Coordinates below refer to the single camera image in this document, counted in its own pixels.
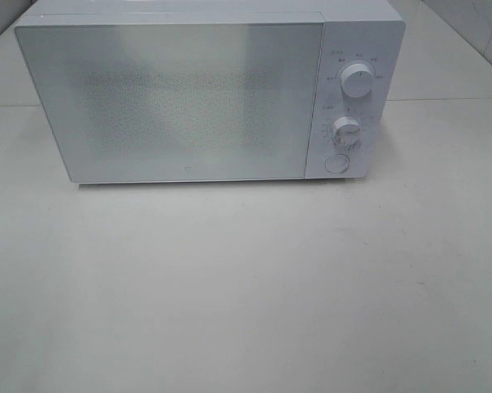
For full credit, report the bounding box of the white timer knob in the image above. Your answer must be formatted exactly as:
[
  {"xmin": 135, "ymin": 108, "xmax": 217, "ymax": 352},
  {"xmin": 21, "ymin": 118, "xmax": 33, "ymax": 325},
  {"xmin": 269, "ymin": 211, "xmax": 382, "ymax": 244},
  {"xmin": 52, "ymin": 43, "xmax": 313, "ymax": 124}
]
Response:
[{"xmin": 332, "ymin": 115, "xmax": 361, "ymax": 147}]

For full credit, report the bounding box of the white microwave oven body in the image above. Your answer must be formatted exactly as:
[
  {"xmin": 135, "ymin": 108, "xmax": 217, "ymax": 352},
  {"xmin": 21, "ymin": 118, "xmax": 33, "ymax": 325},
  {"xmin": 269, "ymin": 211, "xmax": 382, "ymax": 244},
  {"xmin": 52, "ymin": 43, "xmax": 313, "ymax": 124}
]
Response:
[{"xmin": 14, "ymin": 1, "xmax": 405, "ymax": 183}]

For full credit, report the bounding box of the upper white power knob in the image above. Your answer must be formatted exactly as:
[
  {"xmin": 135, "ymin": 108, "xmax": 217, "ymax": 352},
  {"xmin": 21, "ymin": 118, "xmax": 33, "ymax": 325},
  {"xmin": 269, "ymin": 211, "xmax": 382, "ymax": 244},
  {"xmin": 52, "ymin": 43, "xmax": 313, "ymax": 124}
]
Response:
[{"xmin": 338, "ymin": 60, "xmax": 375, "ymax": 98}]

